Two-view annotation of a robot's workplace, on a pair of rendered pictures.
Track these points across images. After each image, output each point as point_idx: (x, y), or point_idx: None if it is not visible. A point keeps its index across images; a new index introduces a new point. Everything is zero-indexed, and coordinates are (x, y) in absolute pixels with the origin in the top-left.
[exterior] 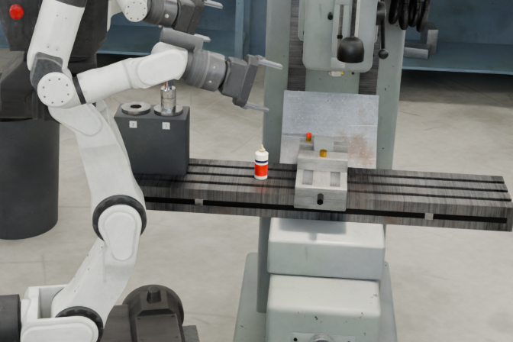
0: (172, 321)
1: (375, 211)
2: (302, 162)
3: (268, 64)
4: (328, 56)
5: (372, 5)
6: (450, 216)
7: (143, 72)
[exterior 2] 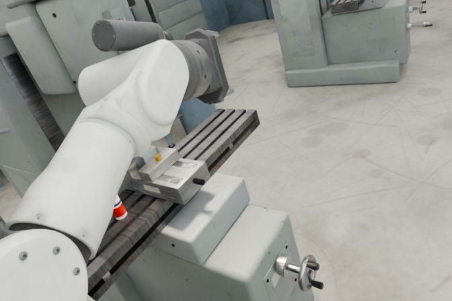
0: None
1: (209, 167)
2: (153, 174)
3: (212, 33)
4: None
5: (132, 15)
6: (238, 137)
7: (155, 103)
